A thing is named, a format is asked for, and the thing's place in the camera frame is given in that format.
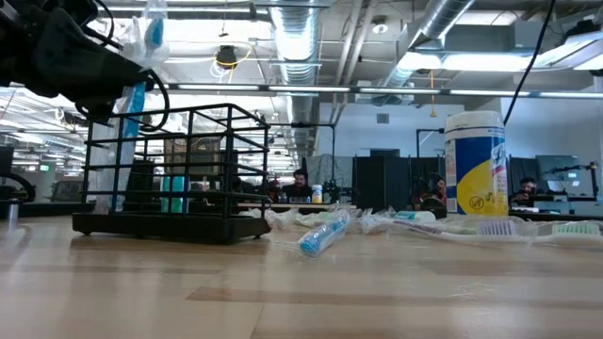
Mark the black partition panel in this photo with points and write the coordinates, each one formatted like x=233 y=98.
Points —
x=381 y=183

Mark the small black background robot arm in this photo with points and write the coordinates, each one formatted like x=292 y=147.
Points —
x=332 y=193

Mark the small white yellow canister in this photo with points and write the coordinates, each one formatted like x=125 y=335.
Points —
x=317 y=194

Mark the yellow blue wipes canister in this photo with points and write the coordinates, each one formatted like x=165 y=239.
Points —
x=471 y=165

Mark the person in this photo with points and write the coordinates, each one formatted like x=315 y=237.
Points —
x=435 y=190
x=527 y=188
x=299 y=186

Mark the silver round ceiling duct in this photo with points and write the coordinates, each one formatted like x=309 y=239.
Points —
x=443 y=16
x=297 y=42

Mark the grey computer monitor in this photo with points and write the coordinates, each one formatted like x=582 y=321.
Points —
x=556 y=169

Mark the long ceiling light strip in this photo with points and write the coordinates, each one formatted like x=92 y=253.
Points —
x=306 y=88

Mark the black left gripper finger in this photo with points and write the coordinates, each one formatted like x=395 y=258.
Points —
x=85 y=66

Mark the silver metal post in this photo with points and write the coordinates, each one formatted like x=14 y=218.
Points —
x=12 y=212

